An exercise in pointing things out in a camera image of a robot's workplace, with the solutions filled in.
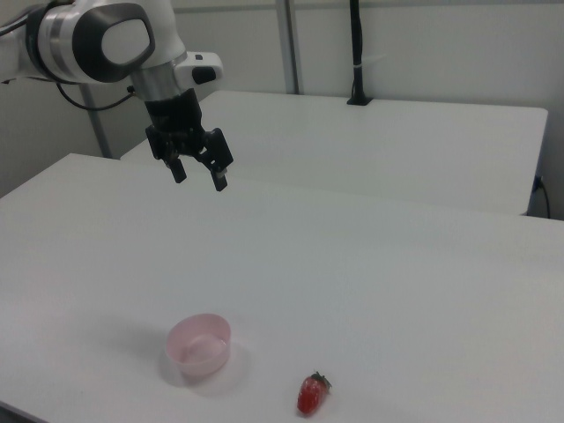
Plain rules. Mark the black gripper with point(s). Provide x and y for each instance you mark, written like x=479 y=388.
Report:
x=174 y=116

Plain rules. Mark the red strawberry with green leaves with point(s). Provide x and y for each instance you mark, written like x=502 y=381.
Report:
x=310 y=394

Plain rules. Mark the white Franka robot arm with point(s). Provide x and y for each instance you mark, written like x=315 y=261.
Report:
x=57 y=39

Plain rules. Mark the pink translucent plastic bowl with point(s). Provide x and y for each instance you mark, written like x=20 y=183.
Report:
x=199 y=343

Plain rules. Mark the grey metal partition post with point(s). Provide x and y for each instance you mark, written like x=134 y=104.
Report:
x=94 y=123
x=290 y=44

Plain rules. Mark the black camera stand with white tie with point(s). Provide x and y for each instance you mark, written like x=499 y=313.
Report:
x=358 y=53

